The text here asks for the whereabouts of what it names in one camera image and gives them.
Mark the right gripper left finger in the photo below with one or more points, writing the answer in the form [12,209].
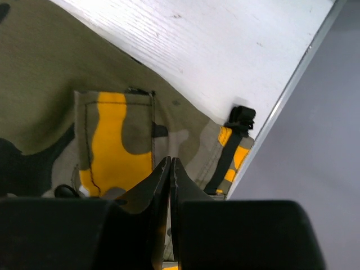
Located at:
[126,233]

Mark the aluminium front rail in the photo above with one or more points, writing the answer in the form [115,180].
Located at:
[290,34]

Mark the camouflage cargo trousers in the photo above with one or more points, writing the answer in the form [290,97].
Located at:
[82,119]

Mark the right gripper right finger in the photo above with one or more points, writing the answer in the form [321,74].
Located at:
[247,234]

